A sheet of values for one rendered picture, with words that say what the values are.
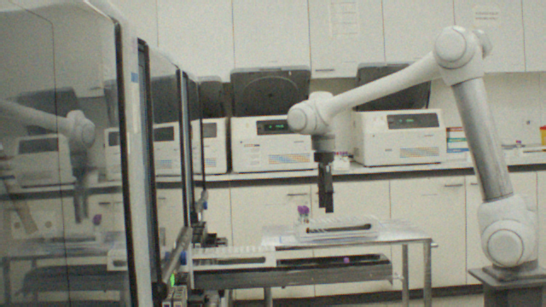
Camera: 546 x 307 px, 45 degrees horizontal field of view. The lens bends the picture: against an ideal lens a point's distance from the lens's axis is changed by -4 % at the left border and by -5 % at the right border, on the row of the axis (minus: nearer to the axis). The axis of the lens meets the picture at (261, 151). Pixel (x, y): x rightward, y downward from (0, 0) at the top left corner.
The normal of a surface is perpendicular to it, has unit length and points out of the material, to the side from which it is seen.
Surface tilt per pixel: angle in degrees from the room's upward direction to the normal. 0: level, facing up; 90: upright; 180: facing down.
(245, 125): 59
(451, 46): 84
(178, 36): 90
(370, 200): 90
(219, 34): 90
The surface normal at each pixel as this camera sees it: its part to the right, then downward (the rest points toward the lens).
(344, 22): 0.02, 0.05
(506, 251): -0.40, 0.17
